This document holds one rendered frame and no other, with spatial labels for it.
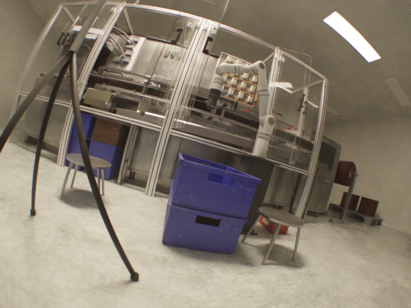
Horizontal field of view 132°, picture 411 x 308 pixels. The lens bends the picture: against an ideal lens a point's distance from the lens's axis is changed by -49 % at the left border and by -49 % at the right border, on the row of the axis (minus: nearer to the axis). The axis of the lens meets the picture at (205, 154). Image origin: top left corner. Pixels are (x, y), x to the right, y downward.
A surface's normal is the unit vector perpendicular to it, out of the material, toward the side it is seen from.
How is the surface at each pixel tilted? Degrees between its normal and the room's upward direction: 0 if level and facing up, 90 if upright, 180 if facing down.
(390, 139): 90
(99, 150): 90
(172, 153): 90
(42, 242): 0
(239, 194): 90
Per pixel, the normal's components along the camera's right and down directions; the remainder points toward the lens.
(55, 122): 0.18, 0.05
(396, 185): -0.95, -0.26
